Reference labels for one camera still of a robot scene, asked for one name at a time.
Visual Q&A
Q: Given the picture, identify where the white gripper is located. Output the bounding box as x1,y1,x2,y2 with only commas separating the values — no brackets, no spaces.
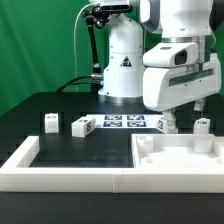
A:
143,53,221,128

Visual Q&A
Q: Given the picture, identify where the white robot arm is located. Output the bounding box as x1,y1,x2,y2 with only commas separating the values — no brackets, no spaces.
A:
99,0,221,130

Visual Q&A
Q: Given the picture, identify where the paper sheet with AprilTags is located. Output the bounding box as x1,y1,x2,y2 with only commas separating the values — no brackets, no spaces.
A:
88,114,162,128

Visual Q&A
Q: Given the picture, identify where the white U-shaped obstacle fence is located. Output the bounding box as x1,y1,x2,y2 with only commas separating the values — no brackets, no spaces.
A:
0,136,224,193

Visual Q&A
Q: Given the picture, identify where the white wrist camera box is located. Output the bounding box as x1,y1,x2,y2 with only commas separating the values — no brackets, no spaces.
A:
143,42,199,68

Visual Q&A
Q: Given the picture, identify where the black cable bundle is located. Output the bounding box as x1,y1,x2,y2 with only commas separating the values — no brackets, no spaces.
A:
55,74,104,94

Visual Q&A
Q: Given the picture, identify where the overhead camera bar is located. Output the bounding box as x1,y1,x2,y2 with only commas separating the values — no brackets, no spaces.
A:
100,0,133,13

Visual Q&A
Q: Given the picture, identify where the white cable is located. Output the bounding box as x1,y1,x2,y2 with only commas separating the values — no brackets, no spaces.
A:
73,1,101,93

